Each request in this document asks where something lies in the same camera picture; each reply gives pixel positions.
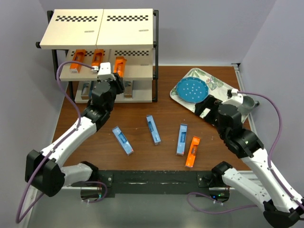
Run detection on orange toothpaste box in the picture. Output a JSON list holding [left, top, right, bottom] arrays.
[[185, 136, 200, 168], [114, 56, 127, 78], [91, 49, 105, 67], [69, 49, 86, 73]]

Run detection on blue toothpaste box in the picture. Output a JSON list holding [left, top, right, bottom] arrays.
[[112, 126, 134, 155], [146, 115, 161, 145], [176, 124, 188, 156]]

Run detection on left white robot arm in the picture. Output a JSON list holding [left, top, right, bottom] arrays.
[[25, 73, 124, 197]]

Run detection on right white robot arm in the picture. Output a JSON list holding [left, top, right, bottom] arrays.
[[194, 95, 304, 228]]

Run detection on beige three-tier shelf rack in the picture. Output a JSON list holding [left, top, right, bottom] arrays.
[[36, 9, 159, 103]]

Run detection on blue dotted plate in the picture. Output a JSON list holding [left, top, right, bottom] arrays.
[[176, 77, 209, 104]]

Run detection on grey ceramic mug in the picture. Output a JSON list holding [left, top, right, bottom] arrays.
[[238, 96, 259, 115]]

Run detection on floral rectangular serving tray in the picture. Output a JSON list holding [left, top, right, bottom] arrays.
[[169, 67, 252, 124]]

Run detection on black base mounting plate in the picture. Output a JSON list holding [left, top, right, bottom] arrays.
[[70, 170, 239, 200]]

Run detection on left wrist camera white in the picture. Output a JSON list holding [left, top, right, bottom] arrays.
[[91, 62, 115, 81]]

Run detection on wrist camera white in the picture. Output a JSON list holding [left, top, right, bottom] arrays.
[[91, 62, 115, 81], [223, 88, 244, 107]]

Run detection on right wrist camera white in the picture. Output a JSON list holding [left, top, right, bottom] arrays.
[[223, 88, 244, 107]]

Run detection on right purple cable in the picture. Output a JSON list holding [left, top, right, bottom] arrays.
[[187, 91, 304, 214]]

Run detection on purple cable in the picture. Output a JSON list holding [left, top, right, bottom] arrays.
[[15, 60, 109, 224], [187, 91, 304, 214]]

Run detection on aluminium frame rail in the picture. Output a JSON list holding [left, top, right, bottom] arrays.
[[18, 166, 293, 228]]

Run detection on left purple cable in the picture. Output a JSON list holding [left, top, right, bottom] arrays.
[[15, 60, 109, 224]]

